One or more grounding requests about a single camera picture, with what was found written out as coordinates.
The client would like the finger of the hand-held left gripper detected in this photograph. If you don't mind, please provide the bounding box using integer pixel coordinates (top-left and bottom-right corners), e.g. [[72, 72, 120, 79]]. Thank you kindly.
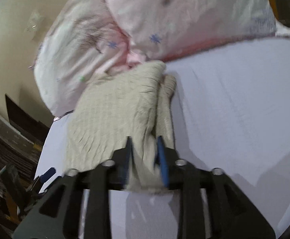
[[32, 167, 56, 195]]

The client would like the white wall socket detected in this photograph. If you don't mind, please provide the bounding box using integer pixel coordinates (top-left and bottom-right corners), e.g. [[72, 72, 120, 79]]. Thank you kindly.
[[24, 11, 46, 34]]

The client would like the white bed sheet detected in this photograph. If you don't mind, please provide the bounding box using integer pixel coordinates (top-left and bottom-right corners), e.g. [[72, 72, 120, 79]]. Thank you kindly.
[[34, 36, 290, 239]]

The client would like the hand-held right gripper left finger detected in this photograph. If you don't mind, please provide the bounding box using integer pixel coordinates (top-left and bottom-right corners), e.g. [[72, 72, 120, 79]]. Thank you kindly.
[[13, 136, 133, 239]]

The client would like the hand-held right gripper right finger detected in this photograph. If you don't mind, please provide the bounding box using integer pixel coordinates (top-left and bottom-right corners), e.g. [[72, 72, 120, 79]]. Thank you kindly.
[[156, 136, 276, 239]]

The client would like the black television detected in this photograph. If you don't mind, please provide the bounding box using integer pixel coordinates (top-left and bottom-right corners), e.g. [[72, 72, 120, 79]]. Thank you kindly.
[[5, 93, 51, 140]]

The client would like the beige knit garment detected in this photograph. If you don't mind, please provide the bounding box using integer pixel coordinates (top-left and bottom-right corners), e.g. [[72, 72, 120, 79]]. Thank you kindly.
[[64, 61, 178, 195]]

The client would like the pink printed pillow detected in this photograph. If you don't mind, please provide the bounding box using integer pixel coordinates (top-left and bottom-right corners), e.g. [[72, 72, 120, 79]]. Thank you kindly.
[[95, 0, 290, 63]]

